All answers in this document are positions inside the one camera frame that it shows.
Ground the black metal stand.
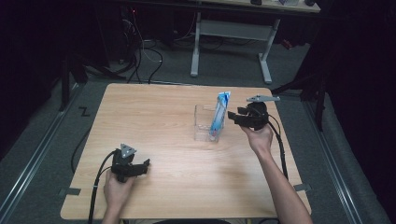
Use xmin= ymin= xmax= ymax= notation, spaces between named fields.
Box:
xmin=270 ymin=69 xmax=329 ymax=133
xmin=58 ymin=50 xmax=127 ymax=113

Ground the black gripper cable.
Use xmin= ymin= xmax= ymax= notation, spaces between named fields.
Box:
xmin=87 ymin=149 xmax=118 ymax=224
xmin=266 ymin=113 xmax=290 ymax=182

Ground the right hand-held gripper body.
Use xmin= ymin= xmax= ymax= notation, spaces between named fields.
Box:
xmin=245 ymin=94 xmax=281 ymax=132

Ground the bundle of floor cables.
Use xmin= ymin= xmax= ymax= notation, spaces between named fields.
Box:
xmin=119 ymin=6 xmax=164 ymax=85

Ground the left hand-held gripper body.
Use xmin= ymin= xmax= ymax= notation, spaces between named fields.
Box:
xmin=110 ymin=143 xmax=139 ymax=183

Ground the metal floor rail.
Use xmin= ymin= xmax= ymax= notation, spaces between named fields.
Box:
xmin=302 ymin=98 xmax=364 ymax=224
xmin=0 ymin=83 xmax=84 ymax=224

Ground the clear plastic container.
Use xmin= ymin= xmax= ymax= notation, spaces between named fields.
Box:
xmin=192 ymin=104 xmax=226 ymax=144

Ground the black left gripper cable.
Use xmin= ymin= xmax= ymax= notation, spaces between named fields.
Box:
xmin=87 ymin=149 xmax=118 ymax=224

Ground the thin black floor cable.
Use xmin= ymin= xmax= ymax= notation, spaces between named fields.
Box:
xmin=70 ymin=125 xmax=93 ymax=175

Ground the person's right hand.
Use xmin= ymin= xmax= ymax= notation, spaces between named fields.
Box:
xmin=240 ymin=123 xmax=276 ymax=159

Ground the blue white toothpaste tube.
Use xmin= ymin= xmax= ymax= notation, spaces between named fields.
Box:
xmin=208 ymin=91 xmax=233 ymax=138

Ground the person's left hand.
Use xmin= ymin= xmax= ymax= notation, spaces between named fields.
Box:
xmin=103 ymin=171 xmax=136 ymax=211

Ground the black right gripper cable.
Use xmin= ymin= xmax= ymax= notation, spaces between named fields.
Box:
xmin=266 ymin=113 xmax=290 ymax=182

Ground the desk with white legs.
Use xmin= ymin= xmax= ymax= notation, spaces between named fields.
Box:
xmin=190 ymin=0 xmax=321 ymax=85

